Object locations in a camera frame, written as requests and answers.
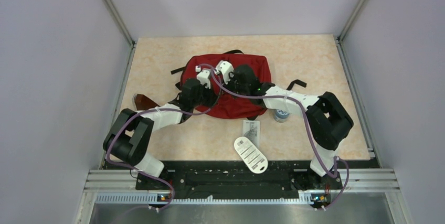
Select clear plastic protractor packet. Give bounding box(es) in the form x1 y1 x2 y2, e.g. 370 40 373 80
242 120 260 148

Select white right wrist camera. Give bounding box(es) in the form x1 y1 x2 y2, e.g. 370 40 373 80
214 60 234 84

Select brown leather case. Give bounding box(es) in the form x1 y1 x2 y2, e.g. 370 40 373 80
132 93 159 111

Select red student backpack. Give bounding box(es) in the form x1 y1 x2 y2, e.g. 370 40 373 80
171 50 271 120

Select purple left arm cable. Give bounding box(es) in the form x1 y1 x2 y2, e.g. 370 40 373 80
105 63 223 212

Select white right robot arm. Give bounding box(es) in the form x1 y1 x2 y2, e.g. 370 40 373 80
218 63 354 188

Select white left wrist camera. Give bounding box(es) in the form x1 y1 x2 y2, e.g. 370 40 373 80
195 66 211 89

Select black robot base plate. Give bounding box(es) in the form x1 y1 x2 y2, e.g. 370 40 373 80
104 159 379 201

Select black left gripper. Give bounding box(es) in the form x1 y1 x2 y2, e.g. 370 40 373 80
192 81 219 108

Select aluminium frame rail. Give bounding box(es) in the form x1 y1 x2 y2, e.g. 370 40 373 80
76 168 412 223

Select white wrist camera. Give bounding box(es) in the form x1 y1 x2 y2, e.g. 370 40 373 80
214 60 234 84
195 66 211 89

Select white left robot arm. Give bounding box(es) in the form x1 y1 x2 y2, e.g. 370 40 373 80
103 79 220 189

